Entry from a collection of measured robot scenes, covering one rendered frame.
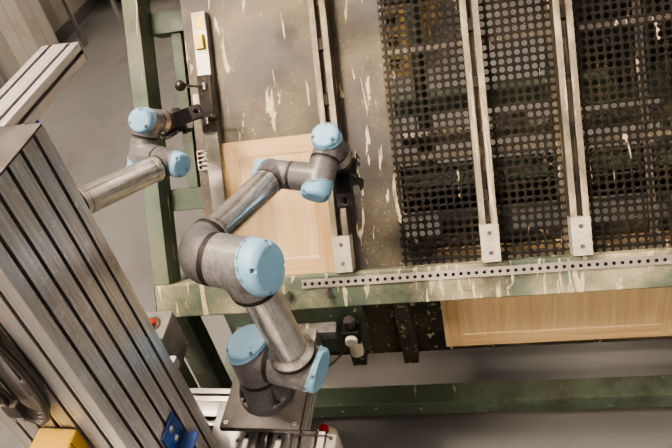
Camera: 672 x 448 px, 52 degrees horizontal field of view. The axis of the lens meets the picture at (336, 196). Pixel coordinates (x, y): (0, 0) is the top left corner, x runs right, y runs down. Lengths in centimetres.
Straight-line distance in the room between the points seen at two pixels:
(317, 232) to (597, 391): 126
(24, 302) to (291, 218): 134
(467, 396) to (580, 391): 43
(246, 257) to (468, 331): 164
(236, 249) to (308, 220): 103
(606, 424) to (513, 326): 53
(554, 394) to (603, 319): 35
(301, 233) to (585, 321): 118
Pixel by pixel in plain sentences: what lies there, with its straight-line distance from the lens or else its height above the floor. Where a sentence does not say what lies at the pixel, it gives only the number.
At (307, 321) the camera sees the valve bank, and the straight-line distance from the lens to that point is 248.
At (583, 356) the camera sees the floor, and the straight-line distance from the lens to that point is 324.
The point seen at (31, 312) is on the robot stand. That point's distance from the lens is 127.
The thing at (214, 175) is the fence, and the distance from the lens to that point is 247.
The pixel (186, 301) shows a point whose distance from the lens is 256.
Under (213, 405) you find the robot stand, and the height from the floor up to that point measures 95.
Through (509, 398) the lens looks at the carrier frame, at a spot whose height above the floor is 18.
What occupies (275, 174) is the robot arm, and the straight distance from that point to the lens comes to 173.
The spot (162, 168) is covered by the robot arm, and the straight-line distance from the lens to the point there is 200.
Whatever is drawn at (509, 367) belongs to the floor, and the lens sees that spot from 319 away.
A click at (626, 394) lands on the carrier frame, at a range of 293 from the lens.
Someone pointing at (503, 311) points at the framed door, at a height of 45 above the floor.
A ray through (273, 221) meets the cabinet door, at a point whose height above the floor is 105.
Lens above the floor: 258
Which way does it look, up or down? 38 degrees down
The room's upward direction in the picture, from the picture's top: 14 degrees counter-clockwise
